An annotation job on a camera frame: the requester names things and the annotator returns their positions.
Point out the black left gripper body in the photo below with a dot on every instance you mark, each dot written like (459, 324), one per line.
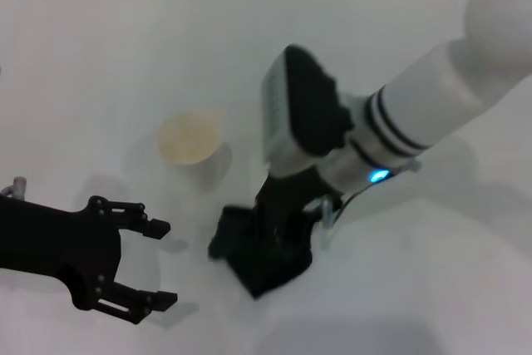
(62, 243)

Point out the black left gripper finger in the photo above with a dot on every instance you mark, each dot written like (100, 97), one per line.
(137, 301)
(156, 229)

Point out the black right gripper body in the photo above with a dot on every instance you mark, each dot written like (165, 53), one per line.
(291, 197)

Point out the dark blue rag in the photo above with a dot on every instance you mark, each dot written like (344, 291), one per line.
(266, 267)

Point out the white paper cup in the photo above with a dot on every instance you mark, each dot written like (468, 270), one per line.
(187, 139)

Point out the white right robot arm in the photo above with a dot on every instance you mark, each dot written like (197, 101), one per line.
(436, 93)

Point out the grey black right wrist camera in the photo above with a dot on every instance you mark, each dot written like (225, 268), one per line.
(307, 101)

